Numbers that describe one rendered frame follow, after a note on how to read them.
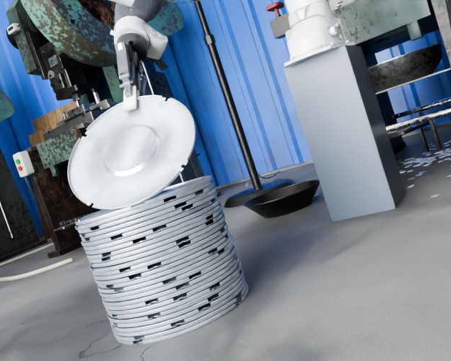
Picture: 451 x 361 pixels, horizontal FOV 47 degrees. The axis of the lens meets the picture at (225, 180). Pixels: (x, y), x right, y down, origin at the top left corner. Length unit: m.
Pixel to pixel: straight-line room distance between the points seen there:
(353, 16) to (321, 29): 0.61
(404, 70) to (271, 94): 1.70
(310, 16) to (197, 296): 0.83
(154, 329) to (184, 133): 0.38
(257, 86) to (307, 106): 2.25
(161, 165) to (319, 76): 0.58
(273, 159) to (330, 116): 2.28
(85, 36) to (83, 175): 1.67
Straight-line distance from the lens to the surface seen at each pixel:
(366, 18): 2.00
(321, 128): 1.44
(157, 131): 1.09
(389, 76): 2.07
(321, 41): 1.40
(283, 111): 3.59
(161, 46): 1.36
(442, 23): 1.88
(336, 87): 1.42
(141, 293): 0.97
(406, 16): 1.96
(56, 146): 3.01
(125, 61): 1.21
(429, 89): 3.33
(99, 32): 2.80
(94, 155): 1.13
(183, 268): 0.99
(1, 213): 4.48
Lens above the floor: 0.30
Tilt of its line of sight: 4 degrees down
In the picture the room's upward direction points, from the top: 18 degrees counter-clockwise
